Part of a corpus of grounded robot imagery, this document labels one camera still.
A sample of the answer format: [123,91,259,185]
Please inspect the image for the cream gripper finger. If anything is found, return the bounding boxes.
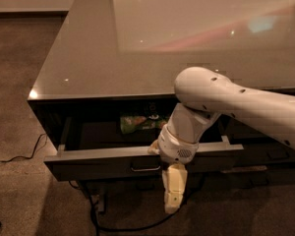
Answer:
[147,140,159,154]
[162,163,188,214]

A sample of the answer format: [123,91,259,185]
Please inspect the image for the green snack bag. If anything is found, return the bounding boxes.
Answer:
[120,114,169,135]

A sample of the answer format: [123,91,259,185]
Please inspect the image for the dark cabinet with glossy top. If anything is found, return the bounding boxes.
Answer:
[27,0,295,202]

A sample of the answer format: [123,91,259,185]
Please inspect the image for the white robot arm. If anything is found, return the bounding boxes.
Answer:
[148,67,295,214]

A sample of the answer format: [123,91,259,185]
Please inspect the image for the thick black floor cable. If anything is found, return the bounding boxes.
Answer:
[88,180,205,236]

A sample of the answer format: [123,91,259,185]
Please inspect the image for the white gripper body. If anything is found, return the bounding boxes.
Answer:
[157,125,199,164]

